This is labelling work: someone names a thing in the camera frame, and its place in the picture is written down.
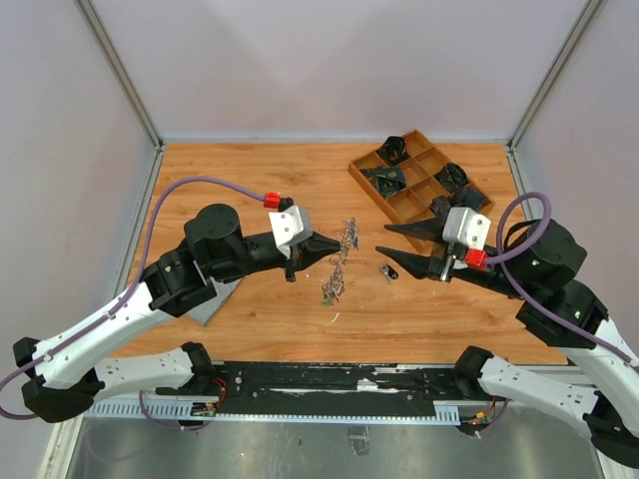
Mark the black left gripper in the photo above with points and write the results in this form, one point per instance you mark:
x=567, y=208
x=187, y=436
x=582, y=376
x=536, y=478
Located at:
x=307, y=254

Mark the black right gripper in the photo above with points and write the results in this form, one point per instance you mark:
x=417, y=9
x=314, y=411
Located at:
x=417, y=263

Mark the large metal keyring disc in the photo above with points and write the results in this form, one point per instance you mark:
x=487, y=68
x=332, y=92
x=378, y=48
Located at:
x=334, y=287

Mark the silver key with black tag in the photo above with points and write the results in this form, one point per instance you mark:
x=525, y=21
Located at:
x=389, y=273

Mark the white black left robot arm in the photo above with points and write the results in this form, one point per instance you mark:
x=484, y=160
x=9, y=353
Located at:
x=71, y=371

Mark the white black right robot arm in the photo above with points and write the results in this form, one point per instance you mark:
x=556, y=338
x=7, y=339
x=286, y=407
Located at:
x=538, y=268

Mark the dark folded cloth pair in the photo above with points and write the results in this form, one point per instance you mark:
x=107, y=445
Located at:
x=467, y=197

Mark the dark green folded cloth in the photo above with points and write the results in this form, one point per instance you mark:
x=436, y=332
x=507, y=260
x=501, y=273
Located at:
x=452, y=177

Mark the wooden compartment tray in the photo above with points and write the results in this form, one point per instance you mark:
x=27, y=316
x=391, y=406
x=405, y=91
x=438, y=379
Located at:
x=425, y=160

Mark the blue patterned folded cloth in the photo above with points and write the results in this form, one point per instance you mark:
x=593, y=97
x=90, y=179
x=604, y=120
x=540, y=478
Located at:
x=388, y=181

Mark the dark patterned folded cloth top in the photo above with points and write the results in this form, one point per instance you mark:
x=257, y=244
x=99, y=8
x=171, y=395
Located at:
x=393, y=151

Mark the grey felt cloth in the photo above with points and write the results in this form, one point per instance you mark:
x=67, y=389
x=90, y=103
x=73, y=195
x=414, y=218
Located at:
x=204, y=313

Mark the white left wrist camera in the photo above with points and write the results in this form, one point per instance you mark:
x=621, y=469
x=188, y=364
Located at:
x=290, y=225

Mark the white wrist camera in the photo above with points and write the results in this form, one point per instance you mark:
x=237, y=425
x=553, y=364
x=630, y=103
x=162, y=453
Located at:
x=290, y=225
x=466, y=232

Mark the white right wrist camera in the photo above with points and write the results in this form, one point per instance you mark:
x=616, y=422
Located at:
x=466, y=232

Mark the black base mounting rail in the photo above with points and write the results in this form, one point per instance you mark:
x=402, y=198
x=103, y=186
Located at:
x=328, y=389

